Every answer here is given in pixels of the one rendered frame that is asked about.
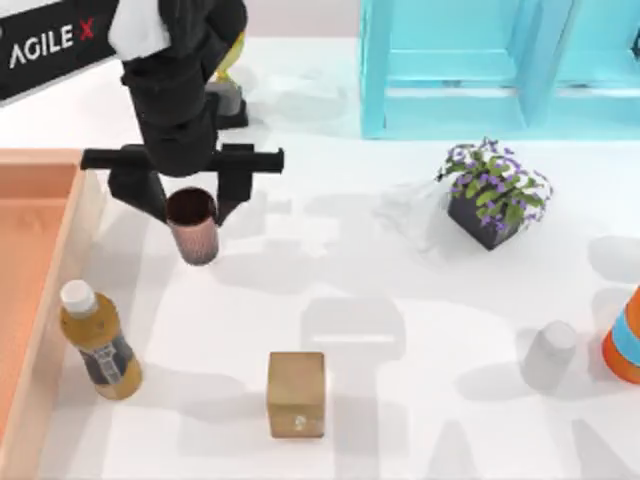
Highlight dark brown cup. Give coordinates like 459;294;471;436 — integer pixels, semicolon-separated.
165;187;220;267

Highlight yellow trophy black base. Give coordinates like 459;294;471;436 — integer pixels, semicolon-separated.
205;31;251;132

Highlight salmon-coloured shallow box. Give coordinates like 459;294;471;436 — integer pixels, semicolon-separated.
0;148;109;480

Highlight orange juice bottle white cap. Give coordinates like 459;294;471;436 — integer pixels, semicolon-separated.
59;279;144;402

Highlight wooden block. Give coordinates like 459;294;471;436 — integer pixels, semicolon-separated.
266;351;328;441

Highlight light blue rack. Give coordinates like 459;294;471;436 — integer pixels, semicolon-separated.
358;0;640;140

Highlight purple flower plant black pot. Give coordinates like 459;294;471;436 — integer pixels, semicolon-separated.
434;136;554;252

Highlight pale grey cup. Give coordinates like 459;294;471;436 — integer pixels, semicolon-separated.
519;320;577;392

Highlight orange and blue ring stack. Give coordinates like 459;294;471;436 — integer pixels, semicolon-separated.
601;284;640;386

